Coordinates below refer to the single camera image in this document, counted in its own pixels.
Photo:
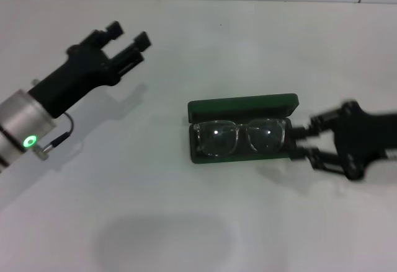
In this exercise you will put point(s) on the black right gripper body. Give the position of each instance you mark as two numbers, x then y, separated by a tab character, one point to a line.
366	135

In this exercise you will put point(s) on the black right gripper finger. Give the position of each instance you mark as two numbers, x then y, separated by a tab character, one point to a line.
322	120
322	159

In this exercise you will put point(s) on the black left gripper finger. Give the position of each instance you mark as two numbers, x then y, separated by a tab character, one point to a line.
142	41
114	29

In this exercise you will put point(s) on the green glasses case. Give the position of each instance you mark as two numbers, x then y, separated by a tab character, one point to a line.
242	104

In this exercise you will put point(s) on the silver cylindrical connector plug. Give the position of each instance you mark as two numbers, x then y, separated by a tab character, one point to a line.
35	83

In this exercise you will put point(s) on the clear frame glasses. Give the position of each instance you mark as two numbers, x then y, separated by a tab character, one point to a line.
217	138

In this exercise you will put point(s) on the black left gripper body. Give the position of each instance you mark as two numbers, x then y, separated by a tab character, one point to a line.
71	80

